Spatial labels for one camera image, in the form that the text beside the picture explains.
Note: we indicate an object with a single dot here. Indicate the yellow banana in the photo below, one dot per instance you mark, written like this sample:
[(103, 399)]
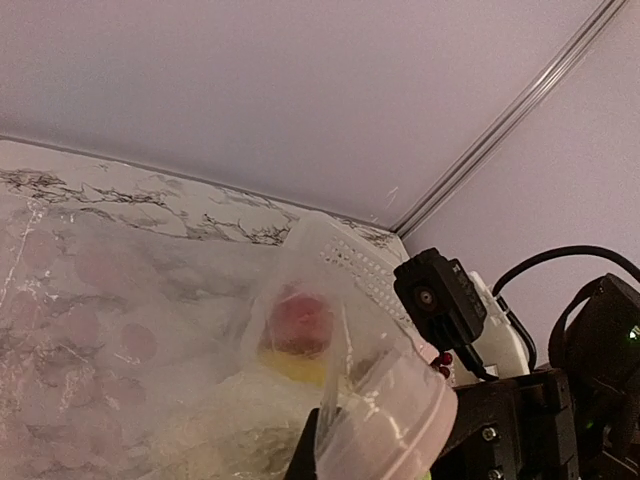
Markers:
[(298, 368)]

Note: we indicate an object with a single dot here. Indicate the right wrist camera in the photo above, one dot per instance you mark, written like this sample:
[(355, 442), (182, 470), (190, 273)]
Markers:
[(457, 313)]

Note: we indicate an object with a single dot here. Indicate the right aluminium frame post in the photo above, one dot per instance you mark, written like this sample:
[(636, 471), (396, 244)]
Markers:
[(536, 91)]

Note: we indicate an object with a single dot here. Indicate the clear zip top bag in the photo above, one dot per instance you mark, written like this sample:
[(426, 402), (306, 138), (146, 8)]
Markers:
[(130, 355)]

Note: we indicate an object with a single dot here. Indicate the white plastic basket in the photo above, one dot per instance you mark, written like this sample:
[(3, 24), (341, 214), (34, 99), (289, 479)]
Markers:
[(366, 256)]

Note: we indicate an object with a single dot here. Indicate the red bell pepper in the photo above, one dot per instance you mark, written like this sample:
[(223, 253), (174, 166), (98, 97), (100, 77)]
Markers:
[(301, 325)]

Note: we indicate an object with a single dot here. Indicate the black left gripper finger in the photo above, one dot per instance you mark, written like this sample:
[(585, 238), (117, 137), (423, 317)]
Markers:
[(303, 465)]

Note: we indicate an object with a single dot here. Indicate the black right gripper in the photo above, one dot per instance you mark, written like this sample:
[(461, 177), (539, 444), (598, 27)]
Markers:
[(576, 419)]

